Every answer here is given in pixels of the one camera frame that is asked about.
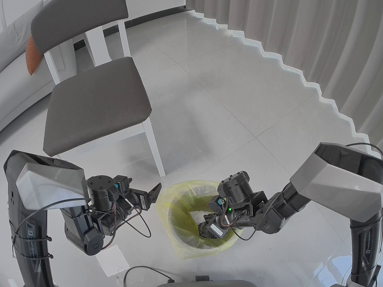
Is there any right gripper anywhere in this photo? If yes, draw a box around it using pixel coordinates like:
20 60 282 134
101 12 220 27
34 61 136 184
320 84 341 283
197 212 252 240

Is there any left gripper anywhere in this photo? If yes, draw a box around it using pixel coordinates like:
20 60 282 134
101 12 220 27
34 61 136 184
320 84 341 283
117 183 162 218

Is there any yellow plastic bag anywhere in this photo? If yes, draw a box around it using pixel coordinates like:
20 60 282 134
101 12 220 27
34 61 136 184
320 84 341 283
156 180 244 261

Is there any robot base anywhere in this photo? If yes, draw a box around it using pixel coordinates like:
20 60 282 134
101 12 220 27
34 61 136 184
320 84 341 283
156 275 249 287

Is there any white trash bin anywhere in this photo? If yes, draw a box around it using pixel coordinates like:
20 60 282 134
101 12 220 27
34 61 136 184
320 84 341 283
167 187 237 255

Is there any grey and white chair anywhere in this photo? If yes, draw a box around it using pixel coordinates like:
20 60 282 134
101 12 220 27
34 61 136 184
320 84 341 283
31 0 166 178

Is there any white sofa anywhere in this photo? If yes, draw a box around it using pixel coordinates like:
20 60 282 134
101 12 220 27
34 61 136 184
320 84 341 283
0 0 77 134

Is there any orange cushion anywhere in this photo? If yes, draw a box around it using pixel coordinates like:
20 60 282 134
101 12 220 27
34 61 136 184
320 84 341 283
26 36 42 76

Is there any pale grey curtain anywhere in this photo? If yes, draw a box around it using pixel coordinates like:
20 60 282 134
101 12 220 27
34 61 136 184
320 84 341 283
185 0 383 158

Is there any pale grey cushion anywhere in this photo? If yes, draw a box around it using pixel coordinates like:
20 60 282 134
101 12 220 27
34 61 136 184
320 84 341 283
0 0 44 69

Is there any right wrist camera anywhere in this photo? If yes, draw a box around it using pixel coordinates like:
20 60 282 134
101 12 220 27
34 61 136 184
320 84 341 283
209 196 230 218

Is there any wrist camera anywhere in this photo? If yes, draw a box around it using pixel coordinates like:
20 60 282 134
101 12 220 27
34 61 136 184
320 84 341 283
209 196 230 218
113 175 134 194

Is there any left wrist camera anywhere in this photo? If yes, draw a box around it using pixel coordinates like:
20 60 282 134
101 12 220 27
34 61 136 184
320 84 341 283
113 175 134 194

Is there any black cable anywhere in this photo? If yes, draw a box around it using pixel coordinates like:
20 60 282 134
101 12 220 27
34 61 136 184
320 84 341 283
132 209 152 239
236 198 273 241
123 266 175 287

